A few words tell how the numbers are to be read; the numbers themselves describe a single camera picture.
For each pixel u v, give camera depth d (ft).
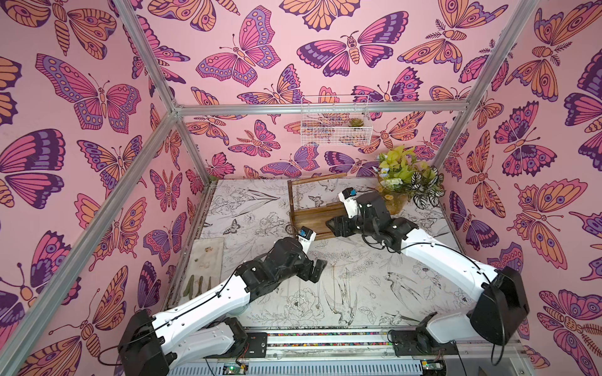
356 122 3.03
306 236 2.16
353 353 2.39
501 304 1.35
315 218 3.44
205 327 1.74
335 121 3.12
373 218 1.98
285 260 1.85
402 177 3.16
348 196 2.30
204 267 2.96
